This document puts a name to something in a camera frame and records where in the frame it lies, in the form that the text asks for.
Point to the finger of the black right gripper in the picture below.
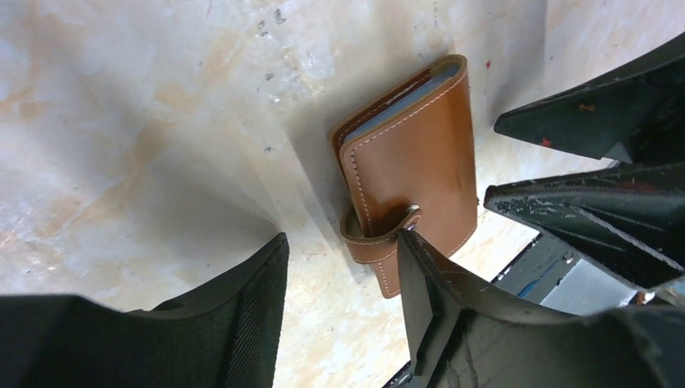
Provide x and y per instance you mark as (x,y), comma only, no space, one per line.
(627,220)
(633,113)

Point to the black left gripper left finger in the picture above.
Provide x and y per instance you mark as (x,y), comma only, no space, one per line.
(223,333)

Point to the brown leather card holder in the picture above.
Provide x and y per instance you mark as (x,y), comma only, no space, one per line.
(408,162)

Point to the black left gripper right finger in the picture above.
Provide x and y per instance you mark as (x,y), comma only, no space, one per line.
(463,331)

